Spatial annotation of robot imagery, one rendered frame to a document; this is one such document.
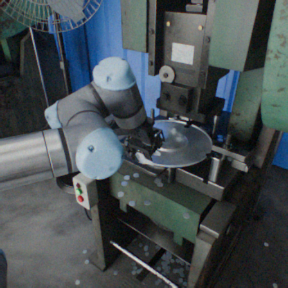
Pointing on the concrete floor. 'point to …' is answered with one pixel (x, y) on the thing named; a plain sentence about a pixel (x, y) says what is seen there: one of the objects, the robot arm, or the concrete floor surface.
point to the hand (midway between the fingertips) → (144, 159)
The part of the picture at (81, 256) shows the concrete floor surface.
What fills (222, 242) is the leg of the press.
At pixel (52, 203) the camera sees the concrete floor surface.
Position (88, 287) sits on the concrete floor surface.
